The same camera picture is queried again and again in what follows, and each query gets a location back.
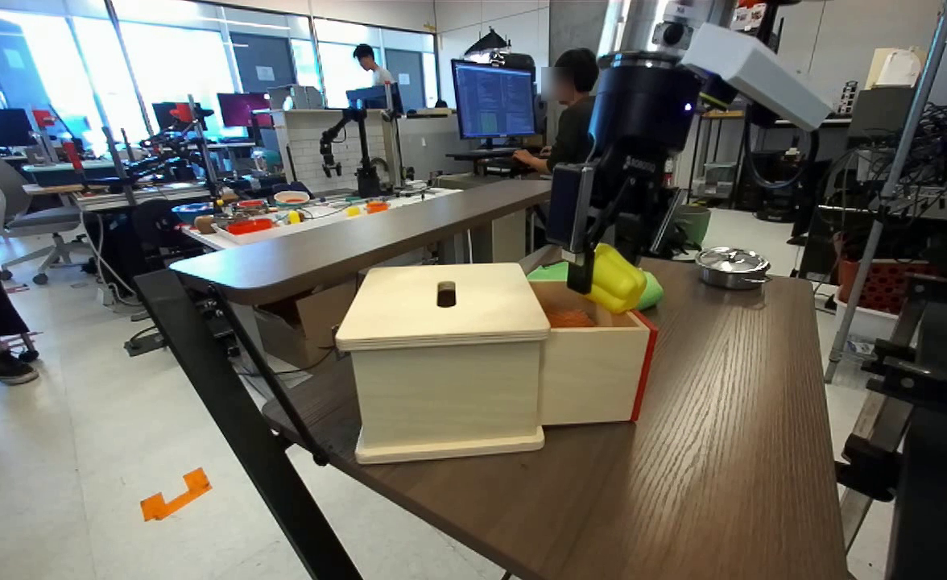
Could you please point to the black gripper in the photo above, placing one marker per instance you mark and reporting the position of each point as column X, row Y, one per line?
column 645, row 107

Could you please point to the yellow toy pepper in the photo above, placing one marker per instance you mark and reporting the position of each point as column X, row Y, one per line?
column 617, row 277

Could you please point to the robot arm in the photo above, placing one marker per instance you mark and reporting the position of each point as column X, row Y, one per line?
column 656, row 28

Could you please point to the black background robot arm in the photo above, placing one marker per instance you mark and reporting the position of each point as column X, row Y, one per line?
column 366, row 164

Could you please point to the red front wooden drawer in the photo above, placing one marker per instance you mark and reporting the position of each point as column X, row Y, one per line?
column 592, row 372

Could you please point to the light wooden chest box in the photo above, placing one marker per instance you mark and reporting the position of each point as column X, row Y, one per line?
column 446, row 367

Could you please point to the seated person at monitor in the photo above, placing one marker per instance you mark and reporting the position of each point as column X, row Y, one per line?
column 572, row 131

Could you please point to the small metal pot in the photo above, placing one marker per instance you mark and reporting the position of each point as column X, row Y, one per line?
column 733, row 265

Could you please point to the computer monitor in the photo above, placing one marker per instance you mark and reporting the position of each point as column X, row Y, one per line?
column 492, row 100

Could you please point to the white work table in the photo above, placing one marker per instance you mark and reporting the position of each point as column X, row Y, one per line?
column 409, row 202

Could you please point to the dark wooden table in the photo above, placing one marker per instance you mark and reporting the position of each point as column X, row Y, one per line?
column 710, row 453

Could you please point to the red crate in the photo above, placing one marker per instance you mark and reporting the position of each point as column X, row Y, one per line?
column 869, row 286

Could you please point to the standing person in distance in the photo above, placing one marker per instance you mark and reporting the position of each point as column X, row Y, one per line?
column 370, row 77

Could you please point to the slanted metal pole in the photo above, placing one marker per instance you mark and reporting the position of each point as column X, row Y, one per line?
column 892, row 182

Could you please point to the long wooden bench table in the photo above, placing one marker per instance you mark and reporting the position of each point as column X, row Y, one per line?
column 322, row 252

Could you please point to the cardboard box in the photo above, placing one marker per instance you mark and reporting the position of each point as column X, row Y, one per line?
column 301, row 325

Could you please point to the grey office chair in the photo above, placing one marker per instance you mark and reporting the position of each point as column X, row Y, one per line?
column 6, row 199

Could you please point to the white rectangular box mount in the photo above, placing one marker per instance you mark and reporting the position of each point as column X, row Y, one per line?
column 757, row 77

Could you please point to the orange floor bracket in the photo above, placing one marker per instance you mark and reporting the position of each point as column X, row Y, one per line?
column 174, row 498

